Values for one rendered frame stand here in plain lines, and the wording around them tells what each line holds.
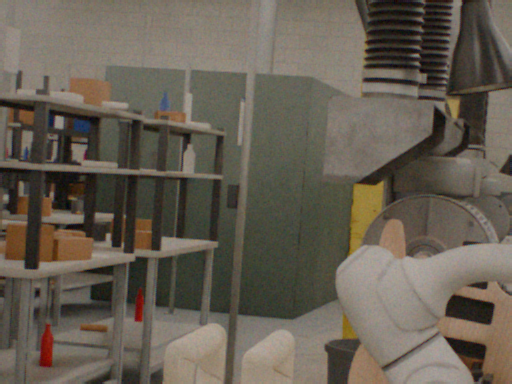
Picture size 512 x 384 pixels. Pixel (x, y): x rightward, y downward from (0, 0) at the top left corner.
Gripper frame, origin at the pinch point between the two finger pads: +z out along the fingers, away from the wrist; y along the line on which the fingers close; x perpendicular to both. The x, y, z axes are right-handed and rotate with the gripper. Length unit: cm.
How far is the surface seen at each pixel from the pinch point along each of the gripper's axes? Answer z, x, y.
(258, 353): -89, 9, -17
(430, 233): 16.9, 21.1, -9.5
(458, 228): 17.3, 23.1, -4.7
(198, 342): -85, 8, -24
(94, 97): 375, 40, -209
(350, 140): -11.4, 34.3, -23.4
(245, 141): 497, 35, -158
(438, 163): 22.1, 34.1, -11.1
